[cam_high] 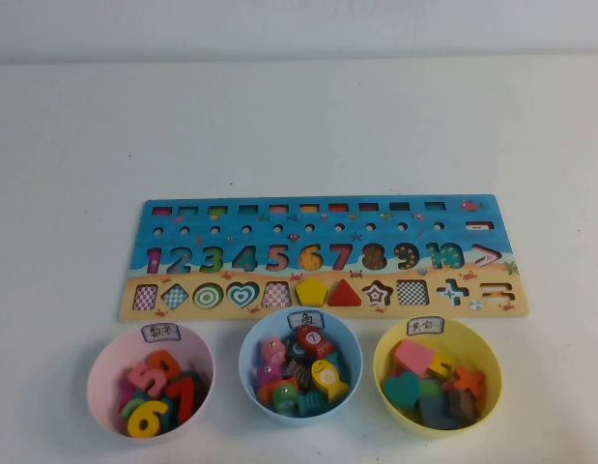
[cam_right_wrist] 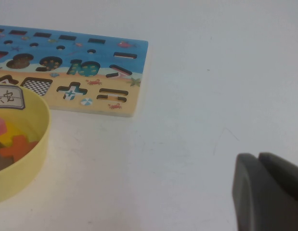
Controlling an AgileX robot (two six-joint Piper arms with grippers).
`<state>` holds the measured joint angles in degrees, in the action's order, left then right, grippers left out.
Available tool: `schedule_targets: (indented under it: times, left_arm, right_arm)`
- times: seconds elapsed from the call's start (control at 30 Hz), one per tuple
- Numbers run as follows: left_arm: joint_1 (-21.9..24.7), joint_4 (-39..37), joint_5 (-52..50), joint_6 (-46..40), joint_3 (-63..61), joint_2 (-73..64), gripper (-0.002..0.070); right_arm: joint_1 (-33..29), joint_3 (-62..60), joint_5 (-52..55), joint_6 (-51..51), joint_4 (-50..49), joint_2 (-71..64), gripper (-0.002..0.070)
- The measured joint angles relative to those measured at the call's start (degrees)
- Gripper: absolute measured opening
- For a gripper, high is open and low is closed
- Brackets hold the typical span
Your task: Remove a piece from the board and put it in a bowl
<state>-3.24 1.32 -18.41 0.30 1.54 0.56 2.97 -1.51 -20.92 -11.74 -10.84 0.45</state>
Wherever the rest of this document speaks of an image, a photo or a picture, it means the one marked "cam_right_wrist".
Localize white label on yellow bowl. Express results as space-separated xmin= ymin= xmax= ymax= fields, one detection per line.
xmin=0 ymin=84 xmax=26 ymax=110

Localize yellow plastic bowl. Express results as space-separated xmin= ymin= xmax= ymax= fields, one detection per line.
xmin=0 ymin=83 xmax=51 ymax=205

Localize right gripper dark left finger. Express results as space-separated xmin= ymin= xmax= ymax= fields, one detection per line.
xmin=232 ymin=153 xmax=298 ymax=231

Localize ocean themed wooden puzzle board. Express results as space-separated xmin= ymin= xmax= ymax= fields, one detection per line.
xmin=0 ymin=25 xmax=149 ymax=118

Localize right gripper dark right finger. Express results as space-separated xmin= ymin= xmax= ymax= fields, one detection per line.
xmin=258 ymin=152 xmax=298 ymax=207

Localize yellow notched wooden piece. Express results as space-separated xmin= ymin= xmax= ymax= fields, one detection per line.
xmin=0 ymin=121 xmax=40 ymax=147

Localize orange cross wooden piece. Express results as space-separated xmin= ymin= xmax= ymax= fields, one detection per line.
xmin=0 ymin=134 xmax=40 ymax=162

